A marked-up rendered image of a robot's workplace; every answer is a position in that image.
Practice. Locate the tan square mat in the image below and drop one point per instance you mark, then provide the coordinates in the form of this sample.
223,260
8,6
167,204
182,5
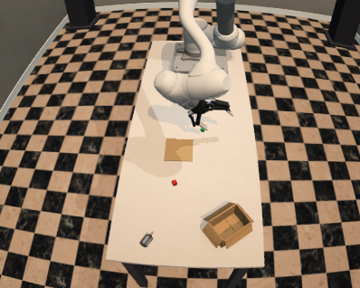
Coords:
179,150

